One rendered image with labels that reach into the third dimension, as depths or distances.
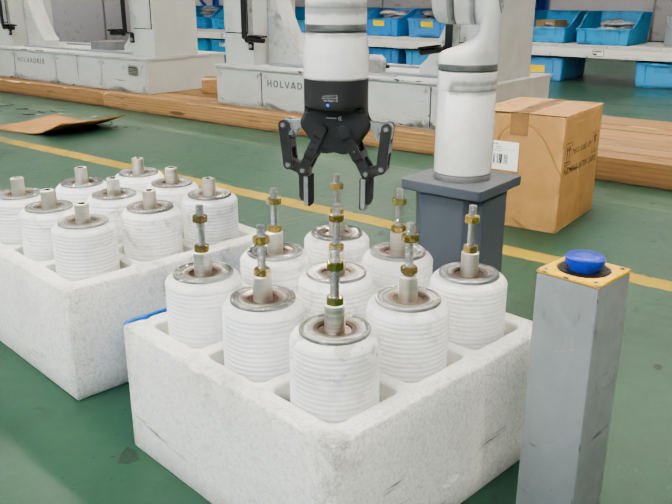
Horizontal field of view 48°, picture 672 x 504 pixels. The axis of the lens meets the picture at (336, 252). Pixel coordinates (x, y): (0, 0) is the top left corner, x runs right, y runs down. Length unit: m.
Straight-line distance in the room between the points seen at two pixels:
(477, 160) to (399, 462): 0.56
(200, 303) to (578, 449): 0.46
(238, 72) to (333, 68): 2.78
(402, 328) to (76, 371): 0.56
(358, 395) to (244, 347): 0.15
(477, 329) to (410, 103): 2.16
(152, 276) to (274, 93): 2.34
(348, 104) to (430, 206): 0.40
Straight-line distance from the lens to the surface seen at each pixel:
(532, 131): 1.98
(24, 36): 5.39
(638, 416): 1.21
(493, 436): 0.98
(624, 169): 2.62
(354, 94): 0.87
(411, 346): 0.85
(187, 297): 0.93
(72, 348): 1.19
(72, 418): 1.19
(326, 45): 0.86
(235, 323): 0.85
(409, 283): 0.86
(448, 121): 1.20
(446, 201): 1.21
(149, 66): 4.16
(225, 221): 1.31
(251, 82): 3.58
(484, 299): 0.93
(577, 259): 0.80
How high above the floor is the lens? 0.58
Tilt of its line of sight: 19 degrees down
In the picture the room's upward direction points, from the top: straight up
